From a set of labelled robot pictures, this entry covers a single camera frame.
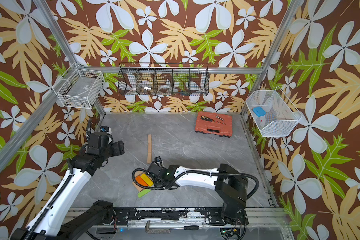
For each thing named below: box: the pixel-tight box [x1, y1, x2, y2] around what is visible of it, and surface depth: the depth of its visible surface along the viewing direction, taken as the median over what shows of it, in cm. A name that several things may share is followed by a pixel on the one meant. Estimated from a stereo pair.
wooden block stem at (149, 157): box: [147, 152, 152, 164], surface depth 96 cm
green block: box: [137, 189, 152, 198], surface depth 83 cm
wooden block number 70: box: [147, 142, 152, 153], surface depth 102 cm
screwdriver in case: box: [200, 115, 226, 125], surface depth 110 cm
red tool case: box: [195, 111, 233, 138], surface depth 110 cm
